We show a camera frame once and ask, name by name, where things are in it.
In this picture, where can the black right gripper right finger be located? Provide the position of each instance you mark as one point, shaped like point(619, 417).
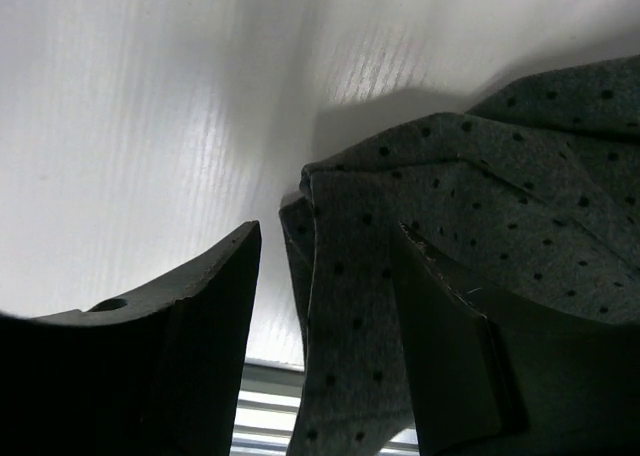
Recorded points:
point(492, 373)

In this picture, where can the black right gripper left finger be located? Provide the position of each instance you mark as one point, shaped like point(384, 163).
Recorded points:
point(153, 371)

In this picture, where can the grey polka dot skirt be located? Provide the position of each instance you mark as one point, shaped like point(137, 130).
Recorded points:
point(535, 189)

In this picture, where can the aluminium mounting rail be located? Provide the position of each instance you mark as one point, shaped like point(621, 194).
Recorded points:
point(267, 407)

